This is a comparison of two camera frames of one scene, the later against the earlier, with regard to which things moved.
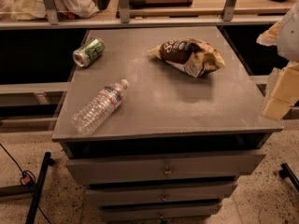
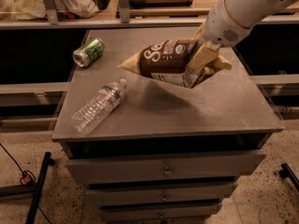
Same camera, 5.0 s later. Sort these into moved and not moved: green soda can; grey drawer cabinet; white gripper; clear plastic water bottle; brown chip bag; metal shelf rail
Moved: brown chip bag; white gripper
Not moved: metal shelf rail; grey drawer cabinet; green soda can; clear plastic water bottle
